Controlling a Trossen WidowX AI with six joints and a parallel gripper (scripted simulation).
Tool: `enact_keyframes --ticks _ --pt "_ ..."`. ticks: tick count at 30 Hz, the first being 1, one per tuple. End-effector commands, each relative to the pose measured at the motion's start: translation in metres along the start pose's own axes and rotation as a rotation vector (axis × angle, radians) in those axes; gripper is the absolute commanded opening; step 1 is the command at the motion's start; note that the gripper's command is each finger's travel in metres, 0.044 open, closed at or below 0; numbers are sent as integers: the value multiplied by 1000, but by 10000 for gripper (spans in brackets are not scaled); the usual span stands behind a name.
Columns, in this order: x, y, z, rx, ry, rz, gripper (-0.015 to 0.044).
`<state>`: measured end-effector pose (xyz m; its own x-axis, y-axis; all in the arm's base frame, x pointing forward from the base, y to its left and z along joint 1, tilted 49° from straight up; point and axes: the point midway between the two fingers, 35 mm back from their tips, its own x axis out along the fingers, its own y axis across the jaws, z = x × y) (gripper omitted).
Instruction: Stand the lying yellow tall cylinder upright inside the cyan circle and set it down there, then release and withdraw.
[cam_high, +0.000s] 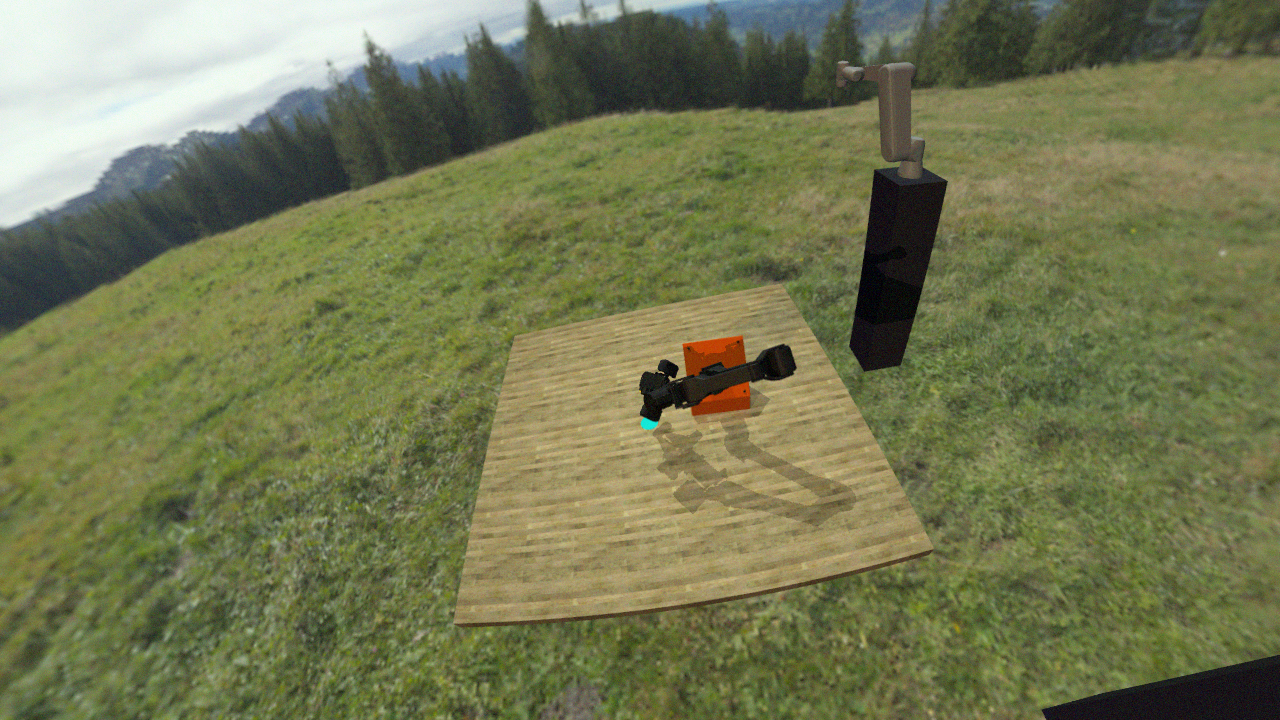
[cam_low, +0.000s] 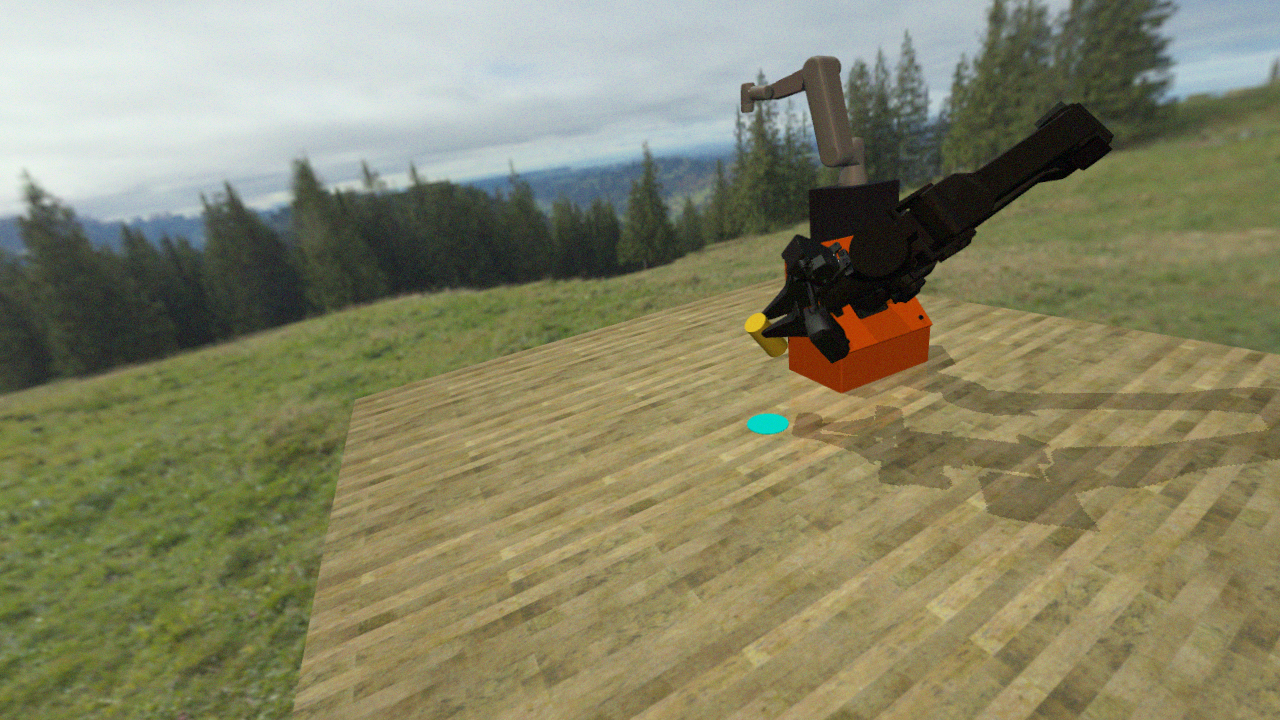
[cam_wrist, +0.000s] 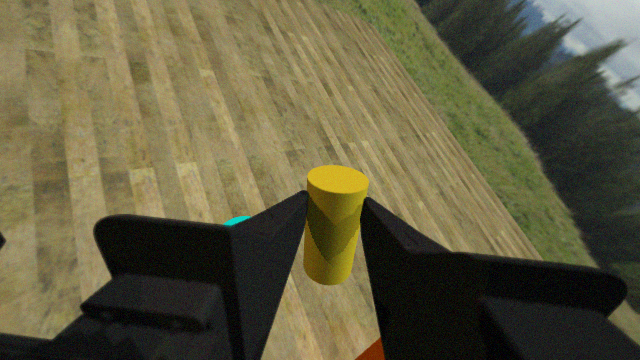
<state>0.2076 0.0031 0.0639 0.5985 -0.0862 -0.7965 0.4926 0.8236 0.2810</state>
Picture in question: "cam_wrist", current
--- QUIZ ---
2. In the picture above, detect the cyan circle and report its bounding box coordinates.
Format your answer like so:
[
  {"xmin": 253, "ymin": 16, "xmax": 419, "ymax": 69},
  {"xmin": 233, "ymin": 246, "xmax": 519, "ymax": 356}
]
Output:
[{"xmin": 223, "ymin": 216, "xmax": 250, "ymax": 226}]

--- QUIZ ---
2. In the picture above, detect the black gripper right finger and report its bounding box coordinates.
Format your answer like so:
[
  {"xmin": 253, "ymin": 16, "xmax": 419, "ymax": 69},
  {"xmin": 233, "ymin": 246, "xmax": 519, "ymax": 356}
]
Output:
[{"xmin": 360, "ymin": 197, "xmax": 628, "ymax": 360}]

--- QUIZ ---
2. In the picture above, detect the yellow cylinder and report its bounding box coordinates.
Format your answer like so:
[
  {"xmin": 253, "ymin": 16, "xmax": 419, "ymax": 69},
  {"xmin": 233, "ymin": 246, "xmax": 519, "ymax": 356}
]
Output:
[{"xmin": 303, "ymin": 165, "xmax": 369, "ymax": 286}]

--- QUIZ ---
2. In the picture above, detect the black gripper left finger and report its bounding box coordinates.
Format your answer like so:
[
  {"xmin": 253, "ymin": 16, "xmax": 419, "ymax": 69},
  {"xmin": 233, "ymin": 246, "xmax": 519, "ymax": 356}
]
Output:
[{"xmin": 93, "ymin": 190, "xmax": 309, "ymax": 360}]

